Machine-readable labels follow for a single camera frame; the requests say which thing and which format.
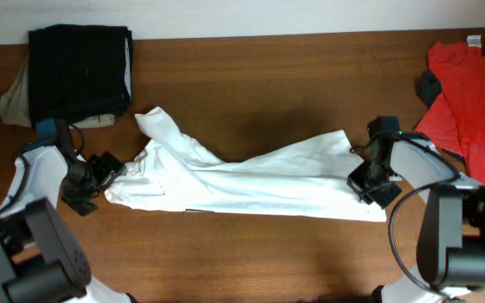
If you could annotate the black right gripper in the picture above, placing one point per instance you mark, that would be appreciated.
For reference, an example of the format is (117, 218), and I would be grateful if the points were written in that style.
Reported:
(356, 183)

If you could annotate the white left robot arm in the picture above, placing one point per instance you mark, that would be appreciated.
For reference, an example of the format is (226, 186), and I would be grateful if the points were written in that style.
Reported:
(40, 259)

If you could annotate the red t-shirt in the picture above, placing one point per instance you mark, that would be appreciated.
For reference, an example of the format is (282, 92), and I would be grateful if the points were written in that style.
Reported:
(456, 120)

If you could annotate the beige folded garment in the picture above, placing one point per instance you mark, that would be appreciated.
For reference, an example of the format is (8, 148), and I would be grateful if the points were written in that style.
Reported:
(14, 105)

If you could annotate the white t-shirt with robot print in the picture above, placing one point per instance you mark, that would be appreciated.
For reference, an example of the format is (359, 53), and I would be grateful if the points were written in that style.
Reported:
(175, 172)

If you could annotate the dark garment under red shirt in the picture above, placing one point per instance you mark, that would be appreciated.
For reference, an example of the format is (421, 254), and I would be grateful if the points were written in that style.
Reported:
(428, 88)

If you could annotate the black folded garment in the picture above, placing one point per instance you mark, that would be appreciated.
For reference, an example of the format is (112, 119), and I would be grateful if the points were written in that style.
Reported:
(79, 71)

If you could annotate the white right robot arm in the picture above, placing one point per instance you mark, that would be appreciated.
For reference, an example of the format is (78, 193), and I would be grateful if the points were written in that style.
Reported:
(451, 243)

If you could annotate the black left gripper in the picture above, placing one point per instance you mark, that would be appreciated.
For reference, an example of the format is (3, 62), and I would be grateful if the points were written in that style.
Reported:
(110, 167)

